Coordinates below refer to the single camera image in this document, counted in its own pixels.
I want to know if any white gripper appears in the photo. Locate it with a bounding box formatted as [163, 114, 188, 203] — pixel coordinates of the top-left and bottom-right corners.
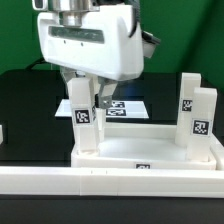
[37, 5, 144, 109]

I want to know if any white desk top tray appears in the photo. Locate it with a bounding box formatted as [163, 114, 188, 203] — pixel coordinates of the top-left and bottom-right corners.
[71, 122, 224, 170]

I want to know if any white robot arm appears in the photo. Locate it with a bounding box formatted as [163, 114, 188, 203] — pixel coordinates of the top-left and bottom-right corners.
[32, 0, 160, 109]

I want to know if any white marker sheet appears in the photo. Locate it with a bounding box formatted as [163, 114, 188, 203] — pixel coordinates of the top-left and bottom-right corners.
[55, 99, 149, 119]

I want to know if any white L-shaped fence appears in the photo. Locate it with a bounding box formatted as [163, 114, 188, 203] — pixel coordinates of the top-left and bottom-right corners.
[0, 133, 224, 199]

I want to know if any black cable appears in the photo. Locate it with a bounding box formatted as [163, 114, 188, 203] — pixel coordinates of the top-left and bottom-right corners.
[25, 57, 51, 71]

